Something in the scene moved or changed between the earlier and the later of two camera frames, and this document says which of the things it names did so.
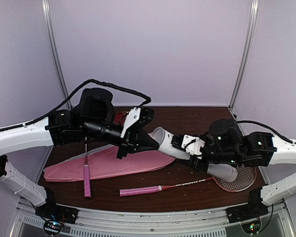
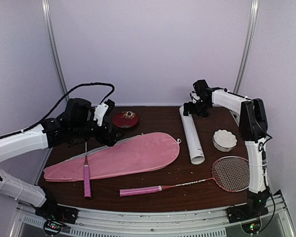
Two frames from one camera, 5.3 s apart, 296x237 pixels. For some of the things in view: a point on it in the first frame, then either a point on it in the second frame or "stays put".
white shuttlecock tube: (164, 140) -> (196, 150)
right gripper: (194, 163) -> (192, 110)
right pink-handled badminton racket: (246, 177) stays put
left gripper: (136, 139) -> (110, 140)
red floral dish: (120, 117) stays put
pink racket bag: (104, 162) stays put
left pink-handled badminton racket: (86, 175) stays put
